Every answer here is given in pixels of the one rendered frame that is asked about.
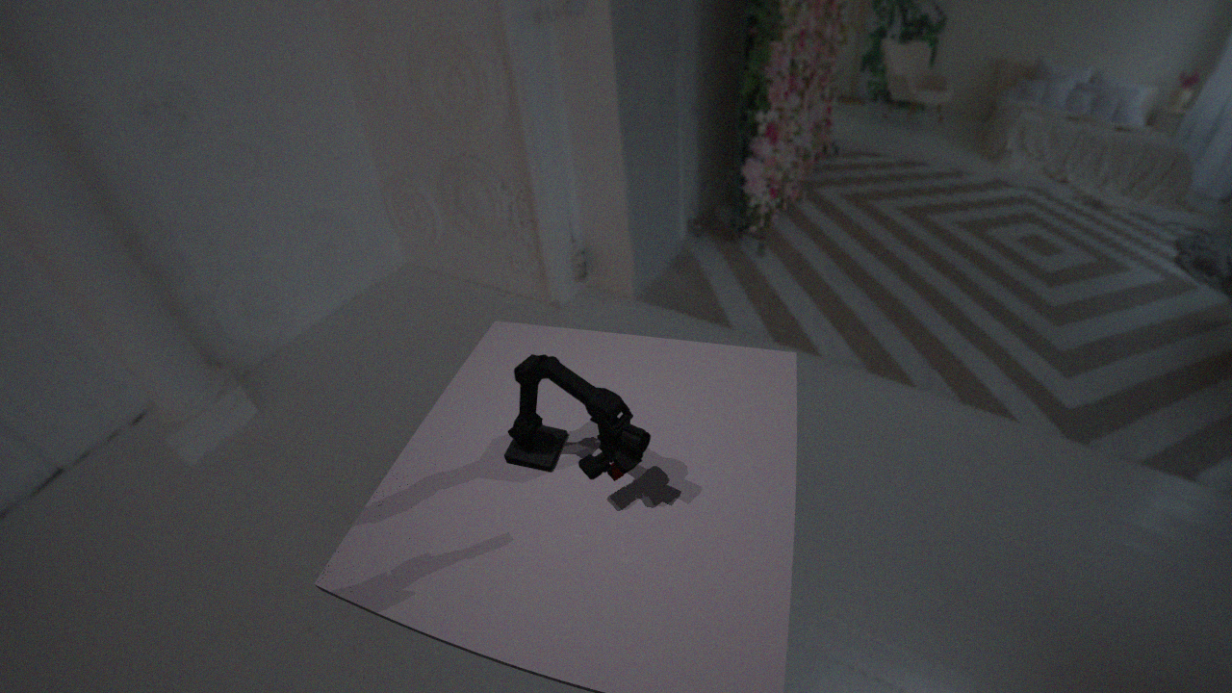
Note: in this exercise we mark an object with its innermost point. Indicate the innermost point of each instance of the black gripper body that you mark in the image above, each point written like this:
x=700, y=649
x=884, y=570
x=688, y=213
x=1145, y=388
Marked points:
x=594, y=467

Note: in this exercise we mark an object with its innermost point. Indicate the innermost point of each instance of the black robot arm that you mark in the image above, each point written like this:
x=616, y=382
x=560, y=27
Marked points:
x=603, y=405

